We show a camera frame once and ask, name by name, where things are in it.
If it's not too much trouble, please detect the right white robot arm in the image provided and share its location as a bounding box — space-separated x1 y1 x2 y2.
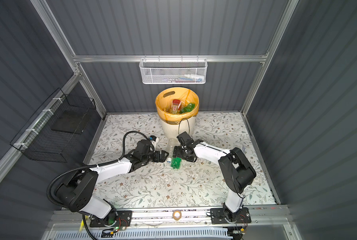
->
174 132 256 220

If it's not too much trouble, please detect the white wire wall basket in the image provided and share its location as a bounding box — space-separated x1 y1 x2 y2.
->
139 59 208 85

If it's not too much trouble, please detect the black wire wall basket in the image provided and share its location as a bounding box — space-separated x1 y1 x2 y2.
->
10 89 97 163

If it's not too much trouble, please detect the yellow tea bottle red label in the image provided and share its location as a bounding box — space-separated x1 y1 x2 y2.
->
170 99 182 114

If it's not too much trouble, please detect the clear bottle white cap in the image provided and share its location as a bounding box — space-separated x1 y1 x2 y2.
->
166 138 179 164

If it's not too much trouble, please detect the tape roll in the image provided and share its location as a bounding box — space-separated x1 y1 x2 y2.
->
172 210 182 221

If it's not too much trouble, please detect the green bottle yellow cap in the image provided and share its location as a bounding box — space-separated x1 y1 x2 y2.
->
179 103 195 114

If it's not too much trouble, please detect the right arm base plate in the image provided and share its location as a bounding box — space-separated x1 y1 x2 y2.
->
206 208 251 225

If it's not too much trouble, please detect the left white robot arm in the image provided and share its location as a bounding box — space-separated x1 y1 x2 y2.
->
47 139 169 219

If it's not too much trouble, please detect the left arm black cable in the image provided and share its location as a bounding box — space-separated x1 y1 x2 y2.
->
46 130 155 209

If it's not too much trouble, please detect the white tube in basket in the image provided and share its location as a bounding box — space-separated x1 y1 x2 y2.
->
184 74 205 83

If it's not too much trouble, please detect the white ribbed trash bin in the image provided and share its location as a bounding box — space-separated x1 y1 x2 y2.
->
160 116 197 140

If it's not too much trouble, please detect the orange bin liner bag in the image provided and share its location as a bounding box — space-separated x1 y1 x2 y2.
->
155 87 199 125

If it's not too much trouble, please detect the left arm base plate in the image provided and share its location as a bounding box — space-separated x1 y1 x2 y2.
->
89 210 133 228

